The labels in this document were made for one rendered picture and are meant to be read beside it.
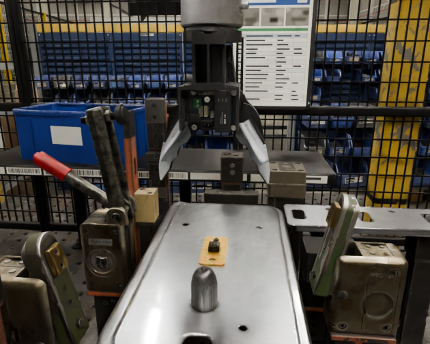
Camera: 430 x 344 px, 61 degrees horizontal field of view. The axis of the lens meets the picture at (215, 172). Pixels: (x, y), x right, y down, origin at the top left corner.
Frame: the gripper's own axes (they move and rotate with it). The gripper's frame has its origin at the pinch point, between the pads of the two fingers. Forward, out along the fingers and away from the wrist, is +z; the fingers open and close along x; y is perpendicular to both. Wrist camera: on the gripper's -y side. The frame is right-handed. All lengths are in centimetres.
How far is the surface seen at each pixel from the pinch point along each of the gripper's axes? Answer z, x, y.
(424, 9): -29, 49, -58
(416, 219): 11.3, 35.6, -14.9
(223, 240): 10.9, 1.2, -2.8
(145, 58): -16, -64, -195
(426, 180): 62, 123, -194
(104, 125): -8.0, -14.9, 1.5
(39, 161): -2.6, -25.3, 1.0
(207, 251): 10.9, -0.9, 0.9
